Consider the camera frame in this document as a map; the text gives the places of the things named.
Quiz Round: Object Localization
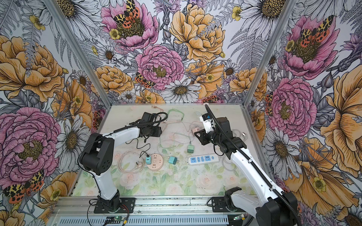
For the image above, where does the teal charger with black cable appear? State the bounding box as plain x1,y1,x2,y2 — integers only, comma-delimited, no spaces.
146,155,152,165

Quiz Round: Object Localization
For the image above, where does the white blue power strip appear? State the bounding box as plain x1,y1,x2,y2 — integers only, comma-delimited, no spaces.
187,154,219,166

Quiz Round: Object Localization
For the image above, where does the teal charger with white cable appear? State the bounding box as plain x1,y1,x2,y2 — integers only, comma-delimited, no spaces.
168,156,177,165

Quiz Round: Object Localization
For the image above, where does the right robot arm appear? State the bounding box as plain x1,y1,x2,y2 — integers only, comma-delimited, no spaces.
194,114,302,226

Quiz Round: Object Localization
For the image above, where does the white power strip cord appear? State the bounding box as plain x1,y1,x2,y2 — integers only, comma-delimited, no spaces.
222,128,249,171

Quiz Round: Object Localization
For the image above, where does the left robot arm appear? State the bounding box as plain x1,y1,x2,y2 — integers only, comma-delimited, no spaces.
79,120,162,213

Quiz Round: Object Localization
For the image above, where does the pink multi-head usb cable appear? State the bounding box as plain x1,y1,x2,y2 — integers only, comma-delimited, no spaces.
151,105,204,136

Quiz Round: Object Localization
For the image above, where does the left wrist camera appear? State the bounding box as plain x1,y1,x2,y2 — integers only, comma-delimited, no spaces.
140,112,158,126

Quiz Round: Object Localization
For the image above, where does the green charger plug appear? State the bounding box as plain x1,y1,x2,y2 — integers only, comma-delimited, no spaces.
187,144,195,153

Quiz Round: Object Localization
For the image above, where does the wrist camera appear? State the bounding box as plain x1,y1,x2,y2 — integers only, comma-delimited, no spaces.
140,112,158,126
199,113,215,133

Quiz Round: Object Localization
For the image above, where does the pink socket power cord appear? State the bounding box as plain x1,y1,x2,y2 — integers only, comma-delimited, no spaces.
116,149,148,174

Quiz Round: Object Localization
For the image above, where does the round pink power socket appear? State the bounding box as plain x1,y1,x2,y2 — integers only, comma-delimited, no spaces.
146,153,164,171

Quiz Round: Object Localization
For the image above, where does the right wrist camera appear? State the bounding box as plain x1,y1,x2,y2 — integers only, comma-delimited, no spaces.
199,113,215,133

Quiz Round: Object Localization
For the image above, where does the aluminium front rail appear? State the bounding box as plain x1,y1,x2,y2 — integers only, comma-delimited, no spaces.
52,194,293,217

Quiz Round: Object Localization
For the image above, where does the pink charger plug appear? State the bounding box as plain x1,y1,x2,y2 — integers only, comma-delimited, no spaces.
192,127,200,135

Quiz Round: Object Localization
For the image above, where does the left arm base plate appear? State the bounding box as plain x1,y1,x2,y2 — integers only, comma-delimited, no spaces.
94,197,136,214

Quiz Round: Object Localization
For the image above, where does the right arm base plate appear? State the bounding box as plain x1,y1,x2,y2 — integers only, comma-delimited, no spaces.
207,196,242,213

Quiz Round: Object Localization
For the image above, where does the black usb cable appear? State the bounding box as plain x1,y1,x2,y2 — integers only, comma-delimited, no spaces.
125,137,152,159

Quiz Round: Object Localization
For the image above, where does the green multi-head usb cable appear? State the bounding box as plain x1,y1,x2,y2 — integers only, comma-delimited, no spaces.
156,108,193,150

